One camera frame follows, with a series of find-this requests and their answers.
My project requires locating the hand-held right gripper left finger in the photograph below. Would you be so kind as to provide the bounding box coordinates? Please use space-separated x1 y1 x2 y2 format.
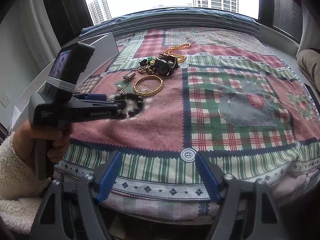
27 151 123 240

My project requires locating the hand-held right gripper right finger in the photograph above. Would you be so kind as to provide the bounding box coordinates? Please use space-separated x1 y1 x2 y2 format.
195 152 293 240

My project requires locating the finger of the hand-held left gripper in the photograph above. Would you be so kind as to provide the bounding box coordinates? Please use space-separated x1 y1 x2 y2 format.
109 99 127 120
74 93 107 101

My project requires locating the dark bead bracelet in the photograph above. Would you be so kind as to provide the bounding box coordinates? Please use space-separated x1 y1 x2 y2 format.
114 92 144 119

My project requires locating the grey jewelry box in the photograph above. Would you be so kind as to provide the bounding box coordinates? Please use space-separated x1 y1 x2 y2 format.
75 32 120 83

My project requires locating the person's left forearm white fleece sleeve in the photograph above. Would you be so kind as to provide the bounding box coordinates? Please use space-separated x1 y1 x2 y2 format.
0 132 52 233

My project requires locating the person's left hand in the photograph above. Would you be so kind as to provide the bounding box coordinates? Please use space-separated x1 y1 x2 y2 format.
12 120 73 164

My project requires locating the gold bangle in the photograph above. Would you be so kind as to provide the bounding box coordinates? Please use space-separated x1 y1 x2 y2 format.
134 75 163 97

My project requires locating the plaid patchwork blanket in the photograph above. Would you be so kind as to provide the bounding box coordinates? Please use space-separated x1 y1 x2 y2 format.
54 27 320 207

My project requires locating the black wrist watch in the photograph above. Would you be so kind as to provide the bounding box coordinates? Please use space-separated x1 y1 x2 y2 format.
153 54 179 77

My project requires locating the dark curtain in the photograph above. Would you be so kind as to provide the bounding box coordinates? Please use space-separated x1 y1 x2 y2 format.
40 0 94 48

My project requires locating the blue striped bedding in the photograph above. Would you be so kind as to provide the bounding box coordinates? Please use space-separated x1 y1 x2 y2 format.
80 9 262 40

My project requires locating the black flat device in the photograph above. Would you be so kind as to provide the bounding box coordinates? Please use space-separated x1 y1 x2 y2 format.
303 82 319 113

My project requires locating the beige cushion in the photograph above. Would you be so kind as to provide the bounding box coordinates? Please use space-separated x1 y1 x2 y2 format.
296 49 320 93

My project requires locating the white wall socket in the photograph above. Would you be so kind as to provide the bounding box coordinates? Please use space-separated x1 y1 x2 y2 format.
0 92 11 108

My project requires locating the gold bead necklace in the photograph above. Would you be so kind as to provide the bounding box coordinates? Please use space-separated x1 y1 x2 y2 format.
164 42 192 64

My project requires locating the dark window frame with grille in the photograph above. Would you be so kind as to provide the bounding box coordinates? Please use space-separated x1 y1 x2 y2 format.
257 0 305 43

